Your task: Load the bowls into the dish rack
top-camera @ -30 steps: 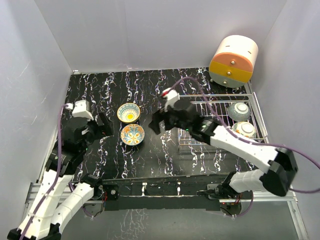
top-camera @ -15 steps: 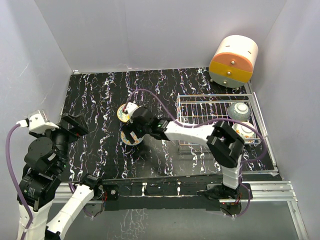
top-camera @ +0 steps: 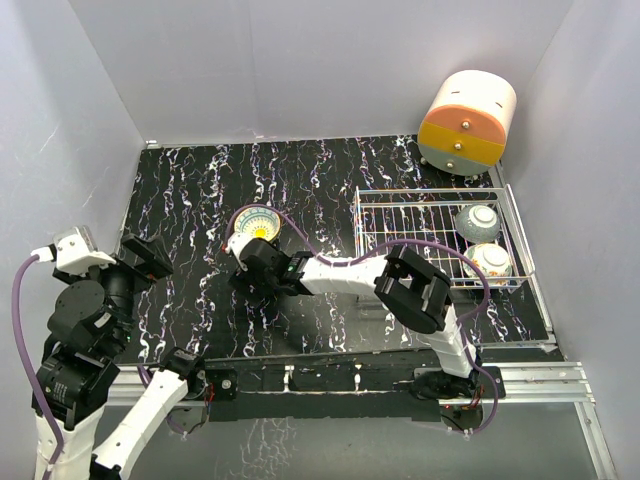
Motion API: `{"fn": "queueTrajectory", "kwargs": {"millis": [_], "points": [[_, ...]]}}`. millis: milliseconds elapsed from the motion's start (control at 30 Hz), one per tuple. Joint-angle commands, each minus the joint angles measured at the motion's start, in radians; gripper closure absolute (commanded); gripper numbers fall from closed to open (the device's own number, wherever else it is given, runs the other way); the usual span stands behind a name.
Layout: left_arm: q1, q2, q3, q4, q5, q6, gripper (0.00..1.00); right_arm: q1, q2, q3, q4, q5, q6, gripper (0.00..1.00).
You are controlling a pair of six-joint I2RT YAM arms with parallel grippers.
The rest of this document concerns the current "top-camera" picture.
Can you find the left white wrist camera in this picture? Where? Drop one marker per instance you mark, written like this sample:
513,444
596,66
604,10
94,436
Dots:
74,252

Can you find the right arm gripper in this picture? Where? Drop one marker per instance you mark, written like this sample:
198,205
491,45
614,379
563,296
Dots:
244,279

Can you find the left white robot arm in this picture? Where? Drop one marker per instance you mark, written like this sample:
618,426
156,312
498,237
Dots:
90,328

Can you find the yellow blue mandala bowl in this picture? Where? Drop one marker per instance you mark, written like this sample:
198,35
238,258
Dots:
258,222

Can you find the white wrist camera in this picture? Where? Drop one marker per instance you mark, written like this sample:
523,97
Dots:
74,252
236,243

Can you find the white floral leaf bowl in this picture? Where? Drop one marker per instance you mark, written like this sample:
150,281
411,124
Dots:
493,260

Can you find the grey hexagon red-rim bowl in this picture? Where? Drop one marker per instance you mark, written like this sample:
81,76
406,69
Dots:
477,224

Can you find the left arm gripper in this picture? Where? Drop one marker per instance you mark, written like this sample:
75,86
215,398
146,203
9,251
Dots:
154,263

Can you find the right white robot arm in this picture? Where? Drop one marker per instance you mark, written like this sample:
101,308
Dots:
413,290

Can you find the round pastel drawer cabinet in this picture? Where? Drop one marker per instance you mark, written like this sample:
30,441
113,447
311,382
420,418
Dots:
466,128

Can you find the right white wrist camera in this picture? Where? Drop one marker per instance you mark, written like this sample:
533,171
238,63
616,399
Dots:
236,243

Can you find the white wire dish rack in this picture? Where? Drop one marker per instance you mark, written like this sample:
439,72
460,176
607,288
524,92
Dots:
429,215

